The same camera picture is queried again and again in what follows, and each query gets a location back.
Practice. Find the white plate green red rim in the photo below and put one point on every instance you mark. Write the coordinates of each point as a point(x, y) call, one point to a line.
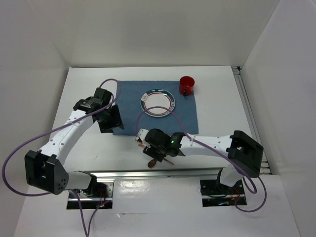
point(157, 102)

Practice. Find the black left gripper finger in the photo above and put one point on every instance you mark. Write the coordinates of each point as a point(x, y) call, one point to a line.
point(105, 129)
point(117, 118)

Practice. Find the copper knife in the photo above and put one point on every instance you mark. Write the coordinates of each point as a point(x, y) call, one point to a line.
point(143, 147)

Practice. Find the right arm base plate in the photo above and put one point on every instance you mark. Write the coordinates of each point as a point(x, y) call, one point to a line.
point(214, 195)

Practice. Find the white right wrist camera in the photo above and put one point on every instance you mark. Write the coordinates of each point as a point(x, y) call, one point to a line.
point(142, 133)

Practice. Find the copper spoon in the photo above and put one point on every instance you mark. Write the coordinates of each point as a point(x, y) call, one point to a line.
point(152, 163)

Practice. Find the blue cloth placemat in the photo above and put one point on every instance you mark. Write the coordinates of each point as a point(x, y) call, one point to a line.
point(129, 104)

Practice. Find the aluminium front rail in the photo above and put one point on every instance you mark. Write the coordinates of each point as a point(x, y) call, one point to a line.
point(158, 173)

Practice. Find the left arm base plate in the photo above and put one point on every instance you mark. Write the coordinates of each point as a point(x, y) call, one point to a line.
point(102, 196)

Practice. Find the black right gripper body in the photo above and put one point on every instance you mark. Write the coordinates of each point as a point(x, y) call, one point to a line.
point(157, 153)

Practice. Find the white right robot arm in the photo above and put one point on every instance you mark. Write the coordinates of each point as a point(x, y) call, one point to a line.
point(243, 153)

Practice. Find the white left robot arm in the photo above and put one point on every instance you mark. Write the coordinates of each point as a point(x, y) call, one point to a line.
point(44, 168)

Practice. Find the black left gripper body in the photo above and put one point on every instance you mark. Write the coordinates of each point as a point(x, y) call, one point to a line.
point(108, 117)

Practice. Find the red enamel mug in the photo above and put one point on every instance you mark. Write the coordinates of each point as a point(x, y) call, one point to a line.
point(186, 85)

